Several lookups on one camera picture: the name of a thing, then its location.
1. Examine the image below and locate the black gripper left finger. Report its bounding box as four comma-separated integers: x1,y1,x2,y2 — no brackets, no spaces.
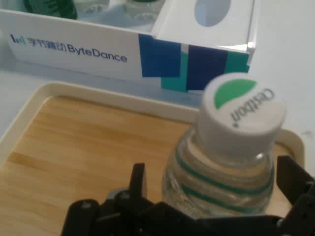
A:
60,162,163,236

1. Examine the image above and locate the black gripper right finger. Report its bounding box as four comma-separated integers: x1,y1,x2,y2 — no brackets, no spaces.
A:
275,155,315,236

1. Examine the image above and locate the clear water bottle green label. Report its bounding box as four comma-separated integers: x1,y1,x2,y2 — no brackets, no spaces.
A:
23,0,79,21
161,72,287,220

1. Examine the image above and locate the cream tray with wooden base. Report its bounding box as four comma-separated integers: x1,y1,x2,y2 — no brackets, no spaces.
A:
0,81,306,236

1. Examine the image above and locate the white blue ByteDance cardboard box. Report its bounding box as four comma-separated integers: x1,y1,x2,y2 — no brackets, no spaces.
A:
0,0,261,96

